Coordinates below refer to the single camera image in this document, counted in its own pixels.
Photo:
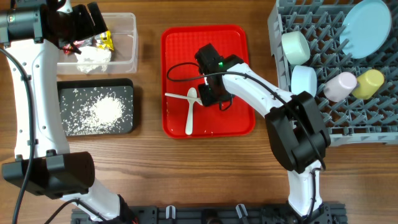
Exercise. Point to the mint green bowl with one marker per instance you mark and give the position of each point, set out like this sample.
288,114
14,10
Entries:
295,47

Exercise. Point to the white plastic spoon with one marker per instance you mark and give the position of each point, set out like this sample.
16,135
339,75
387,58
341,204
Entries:
192,94

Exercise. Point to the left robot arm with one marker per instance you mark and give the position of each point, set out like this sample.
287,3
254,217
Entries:
33,33

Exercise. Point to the white napkin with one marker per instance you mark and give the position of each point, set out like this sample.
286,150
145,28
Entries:
93,58

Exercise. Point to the white plastic fork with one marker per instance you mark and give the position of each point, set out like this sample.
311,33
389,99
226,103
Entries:
184,97

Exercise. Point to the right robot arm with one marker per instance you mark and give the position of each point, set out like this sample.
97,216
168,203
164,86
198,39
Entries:
297,134

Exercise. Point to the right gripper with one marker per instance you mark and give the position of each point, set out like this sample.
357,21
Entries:
207,100

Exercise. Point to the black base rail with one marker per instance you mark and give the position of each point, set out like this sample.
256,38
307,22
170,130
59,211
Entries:
331,213

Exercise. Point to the grey dishwasher rack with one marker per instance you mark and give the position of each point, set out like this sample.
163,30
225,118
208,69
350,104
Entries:
350,120

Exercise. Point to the light blue rice bowl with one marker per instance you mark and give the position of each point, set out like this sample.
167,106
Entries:
304,79

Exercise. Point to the black plastic tray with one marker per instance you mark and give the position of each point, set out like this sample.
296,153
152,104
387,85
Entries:
96,109

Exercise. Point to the red serving tray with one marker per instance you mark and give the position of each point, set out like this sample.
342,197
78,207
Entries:
179,46

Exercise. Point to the light blue plate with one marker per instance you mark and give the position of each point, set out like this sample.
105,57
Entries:
367,27

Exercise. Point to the yellow plastic cup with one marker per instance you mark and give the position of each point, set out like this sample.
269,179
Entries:
368,83

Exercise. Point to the white plastic cup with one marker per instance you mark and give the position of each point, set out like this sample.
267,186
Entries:
339,87

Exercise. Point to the red snack wrapper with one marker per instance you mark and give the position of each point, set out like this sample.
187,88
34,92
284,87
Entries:
75,46

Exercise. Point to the yellow snack wrapper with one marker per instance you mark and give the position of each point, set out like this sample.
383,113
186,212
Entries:
104,41

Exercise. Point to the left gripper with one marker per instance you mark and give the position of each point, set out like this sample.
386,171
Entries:
88,28

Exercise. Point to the clear plastic waste bin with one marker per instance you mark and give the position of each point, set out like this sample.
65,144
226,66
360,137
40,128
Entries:
122,26

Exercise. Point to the white rice pile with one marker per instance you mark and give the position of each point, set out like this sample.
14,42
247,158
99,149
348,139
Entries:
99,110

